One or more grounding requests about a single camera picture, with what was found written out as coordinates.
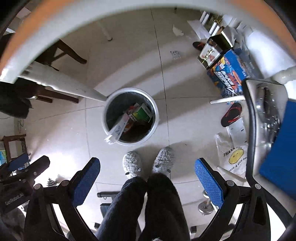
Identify white table leg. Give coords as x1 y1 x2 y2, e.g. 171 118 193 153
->
18 61 107 102

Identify left grey slipper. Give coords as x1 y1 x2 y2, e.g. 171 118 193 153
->
122 151 144 179

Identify blue printed carton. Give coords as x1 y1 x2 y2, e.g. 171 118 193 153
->
207 48 263 98

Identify smiley face plastic bag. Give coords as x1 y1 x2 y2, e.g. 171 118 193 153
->
215 133 248 175

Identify person's dark trouser legs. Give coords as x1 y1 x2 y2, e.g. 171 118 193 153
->
96 173 190 240

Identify blue foam pad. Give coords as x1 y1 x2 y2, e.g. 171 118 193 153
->
259 101 296 199

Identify metal dumbbell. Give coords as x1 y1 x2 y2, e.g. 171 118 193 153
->
198 190 218 216

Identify white black printed box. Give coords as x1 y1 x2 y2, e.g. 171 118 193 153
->
198 33 233 70

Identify white pink toothpaste box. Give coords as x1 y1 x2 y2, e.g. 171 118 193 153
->
104 113 130 145

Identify red black sandal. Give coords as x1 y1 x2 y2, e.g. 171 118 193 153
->
221 102 242 127

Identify white trash bin black liner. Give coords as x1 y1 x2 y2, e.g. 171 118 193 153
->
102 88 159 146

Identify right grey slipper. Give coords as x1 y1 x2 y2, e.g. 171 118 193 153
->
152 147 175 176

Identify grey slipper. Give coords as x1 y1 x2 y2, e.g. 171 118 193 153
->
122 151 144 179
152 147 175 176

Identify green white medicine box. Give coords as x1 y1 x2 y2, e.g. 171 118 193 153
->
132 103 152 122

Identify gripper body black left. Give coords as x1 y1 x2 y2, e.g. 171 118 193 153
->
1 153 50 214

